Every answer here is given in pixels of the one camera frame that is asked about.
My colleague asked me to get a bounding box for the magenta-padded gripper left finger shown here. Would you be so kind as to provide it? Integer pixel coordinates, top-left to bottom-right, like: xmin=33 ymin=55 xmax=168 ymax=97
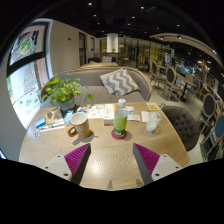
xmin=42 ymin=142 xmax=92 ymax=186

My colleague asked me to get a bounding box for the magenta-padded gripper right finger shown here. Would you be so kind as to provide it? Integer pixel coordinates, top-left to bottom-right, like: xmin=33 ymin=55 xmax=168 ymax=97
xmin=132 ymin=142 xmax=183 ymax=186

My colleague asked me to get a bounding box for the clear green-labelled drink bottle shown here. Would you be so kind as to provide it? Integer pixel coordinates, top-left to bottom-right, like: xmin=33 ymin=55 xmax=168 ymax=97
xmin=112 ymin=98 xmax=130 ymax=138

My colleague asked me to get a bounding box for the tan ceramic mug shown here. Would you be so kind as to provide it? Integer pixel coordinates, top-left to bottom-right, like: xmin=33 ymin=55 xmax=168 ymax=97
xmin=66 ymin=111 xmax=93 ymax=140

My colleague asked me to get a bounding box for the clear plastic cup with straw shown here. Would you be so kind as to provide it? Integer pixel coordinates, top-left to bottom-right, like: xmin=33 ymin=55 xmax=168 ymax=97
xmin=145 ymin=102 xmax=166 ymax=134

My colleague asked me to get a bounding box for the flat round red coaster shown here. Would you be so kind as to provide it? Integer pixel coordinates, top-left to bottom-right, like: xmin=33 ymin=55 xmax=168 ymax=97
xmin=110 ymin=127 xmax=129 ymax=141

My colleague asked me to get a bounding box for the small upright blue white box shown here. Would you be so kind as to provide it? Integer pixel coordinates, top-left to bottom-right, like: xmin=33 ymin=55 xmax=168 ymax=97
xmin=63 ymin=109 xmax=75 ymax=127

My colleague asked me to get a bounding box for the white paper napkin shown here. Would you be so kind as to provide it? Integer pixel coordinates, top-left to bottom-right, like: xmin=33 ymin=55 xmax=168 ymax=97
xmin=140 ymin=110 xmax=151 ymax=124

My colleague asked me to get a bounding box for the white paper leaflet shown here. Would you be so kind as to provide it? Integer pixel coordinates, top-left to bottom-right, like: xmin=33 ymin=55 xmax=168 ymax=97
xmin=127 ymin=113 xmax=142 ymax=123

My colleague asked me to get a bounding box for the dark tufted armchair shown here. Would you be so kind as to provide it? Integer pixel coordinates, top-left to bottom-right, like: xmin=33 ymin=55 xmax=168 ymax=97
xmin=161 ymin=104 xmax=203 ymax=153

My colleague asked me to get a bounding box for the printed paper menu sheet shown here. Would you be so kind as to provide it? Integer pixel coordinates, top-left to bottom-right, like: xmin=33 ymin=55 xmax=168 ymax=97
xmin=76 ymin=103 xmax=106 ymax=120

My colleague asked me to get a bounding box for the blue white printed card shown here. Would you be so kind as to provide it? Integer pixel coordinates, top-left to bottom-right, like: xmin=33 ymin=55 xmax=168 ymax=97
xmin=125 ymin=105 xmax=136 ymax=115

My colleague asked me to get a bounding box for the yellow square card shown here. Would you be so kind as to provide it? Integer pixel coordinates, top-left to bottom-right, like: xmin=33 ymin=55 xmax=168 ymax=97
xmin=145 ymin=102 xmax=161 ymax=112

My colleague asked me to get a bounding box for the grey curved sofa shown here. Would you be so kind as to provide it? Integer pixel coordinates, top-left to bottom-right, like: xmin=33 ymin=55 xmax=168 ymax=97
xmin=39 ymin=65 xmax=154 ymax=109

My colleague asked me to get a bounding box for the green potted plant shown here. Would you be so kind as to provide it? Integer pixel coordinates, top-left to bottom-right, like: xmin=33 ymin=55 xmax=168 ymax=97
xmin=41 ymin=72 xmax=95 ymax=113

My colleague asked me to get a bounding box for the group of wooden chairs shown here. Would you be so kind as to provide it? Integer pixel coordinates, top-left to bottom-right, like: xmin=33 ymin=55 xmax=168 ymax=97
xmin=146 ymin=58 xmax=224 ymax=158

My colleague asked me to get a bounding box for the grey white chevron pillow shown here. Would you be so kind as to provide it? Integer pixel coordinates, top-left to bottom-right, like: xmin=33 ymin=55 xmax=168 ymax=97
xmin=98 ymin=67 xmax=141 ymax=97

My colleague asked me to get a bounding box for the white round pillar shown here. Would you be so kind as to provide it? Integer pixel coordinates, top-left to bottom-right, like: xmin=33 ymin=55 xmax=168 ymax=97
xmin=106 ymin=32 xmax=120 ymax=54

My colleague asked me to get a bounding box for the colourful window poster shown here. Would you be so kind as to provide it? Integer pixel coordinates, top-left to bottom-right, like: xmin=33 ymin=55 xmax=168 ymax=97
xmin=8 ymin=21 xmax=50 ymax=66

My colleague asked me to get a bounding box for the group of ceiling lights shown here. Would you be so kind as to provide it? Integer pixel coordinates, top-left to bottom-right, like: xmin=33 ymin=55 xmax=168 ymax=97
xmin=84 ymin=0 xmax=224 ymax=78

